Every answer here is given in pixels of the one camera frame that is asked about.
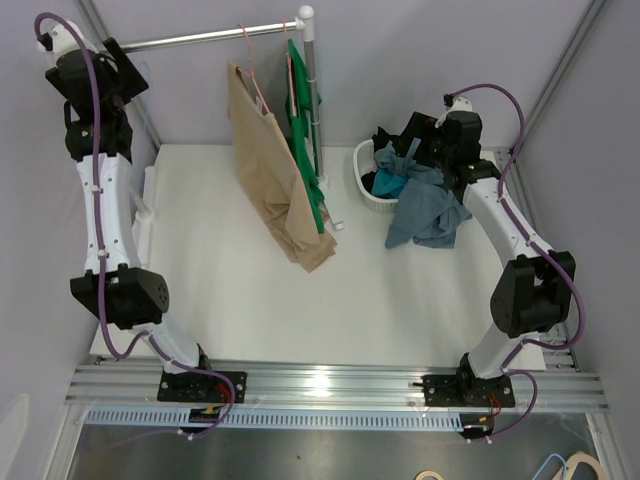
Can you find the teal t shirt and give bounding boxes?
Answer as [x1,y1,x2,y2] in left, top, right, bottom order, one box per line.
[371,169,408,199]

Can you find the pink wire hanger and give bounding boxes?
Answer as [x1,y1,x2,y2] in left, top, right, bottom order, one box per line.
[238,23,271,114]
[283,22,299,118]

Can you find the beige t shirt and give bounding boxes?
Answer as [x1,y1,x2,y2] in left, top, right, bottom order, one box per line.
[226,63,337,272]

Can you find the white metal clothes rack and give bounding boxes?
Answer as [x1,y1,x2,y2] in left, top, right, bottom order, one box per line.
[123,5,344,236]

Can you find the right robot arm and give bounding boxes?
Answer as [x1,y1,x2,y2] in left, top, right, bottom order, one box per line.
[397,109,576,407]

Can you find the purple cable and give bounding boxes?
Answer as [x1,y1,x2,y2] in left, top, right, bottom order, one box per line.
[33,13,236,441]
[442,83,586,444]

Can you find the spare beige hanger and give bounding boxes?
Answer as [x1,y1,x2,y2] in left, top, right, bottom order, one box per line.
[559,450,609,480]

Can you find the white plastic laundry basket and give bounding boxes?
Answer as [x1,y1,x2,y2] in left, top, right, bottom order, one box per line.
[352,139,398,214]

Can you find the grey blue t shirt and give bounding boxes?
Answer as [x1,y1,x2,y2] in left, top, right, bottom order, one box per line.
[374,139,472,249]

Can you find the slotted cable duct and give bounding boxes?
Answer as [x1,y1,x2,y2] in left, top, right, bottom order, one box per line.
[84,406,489,432]

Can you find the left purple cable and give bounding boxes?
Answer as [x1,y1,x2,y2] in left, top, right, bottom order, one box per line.
[33,13,236,441]

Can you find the tape roll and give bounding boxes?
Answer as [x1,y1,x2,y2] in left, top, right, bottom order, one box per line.
[414,470,444,480]

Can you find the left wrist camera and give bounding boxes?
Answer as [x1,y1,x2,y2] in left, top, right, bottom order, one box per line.
[36,19,99,63]

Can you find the spare blue hanger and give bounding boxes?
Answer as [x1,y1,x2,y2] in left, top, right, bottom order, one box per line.
[531,453,568,480]

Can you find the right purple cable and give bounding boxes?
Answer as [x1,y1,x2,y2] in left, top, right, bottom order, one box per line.
[442,83,586,444]

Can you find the black garment in basket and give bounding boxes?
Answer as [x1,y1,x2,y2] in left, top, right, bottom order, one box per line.
[360,127,397,195]

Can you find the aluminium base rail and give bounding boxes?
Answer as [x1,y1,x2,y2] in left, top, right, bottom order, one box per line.
[64,358,609,413]

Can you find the light blue wire hanger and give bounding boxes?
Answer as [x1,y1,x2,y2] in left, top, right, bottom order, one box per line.
[138,61,156,145]

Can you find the green t shirt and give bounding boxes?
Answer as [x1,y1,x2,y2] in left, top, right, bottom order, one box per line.
[285,44,325,234]

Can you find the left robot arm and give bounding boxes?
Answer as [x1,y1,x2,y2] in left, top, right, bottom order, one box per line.
[39,32,216,402]

